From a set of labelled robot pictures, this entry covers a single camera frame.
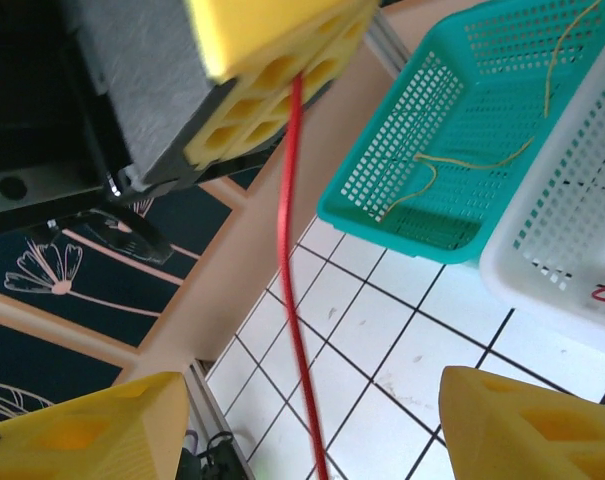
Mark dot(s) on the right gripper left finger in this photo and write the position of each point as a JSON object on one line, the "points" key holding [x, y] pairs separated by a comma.
{"points": [[107, 430]]}

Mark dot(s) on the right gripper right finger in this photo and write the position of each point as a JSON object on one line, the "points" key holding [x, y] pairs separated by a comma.
{"points": [[532, 435]]}

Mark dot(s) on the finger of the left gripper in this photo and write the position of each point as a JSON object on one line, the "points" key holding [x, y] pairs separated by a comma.
{"points": [[262, 30], [242, 125]]}

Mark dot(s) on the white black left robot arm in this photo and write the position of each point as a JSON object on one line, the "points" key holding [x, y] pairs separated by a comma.
{"points": [[217, 457]]}

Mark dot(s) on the teal plastic basket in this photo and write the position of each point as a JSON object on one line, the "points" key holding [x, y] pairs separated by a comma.
{"points": [[362, 210]]}

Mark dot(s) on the white plastic basket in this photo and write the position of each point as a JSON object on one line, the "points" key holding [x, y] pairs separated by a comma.
{"points": [[502, 270]]}

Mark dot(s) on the aluminium side rail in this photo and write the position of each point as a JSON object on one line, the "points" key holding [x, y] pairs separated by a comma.
{"points": [[212, 395]]}

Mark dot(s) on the aluminium corner post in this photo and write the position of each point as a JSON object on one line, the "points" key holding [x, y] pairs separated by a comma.
{"points": [[389, 45]]}

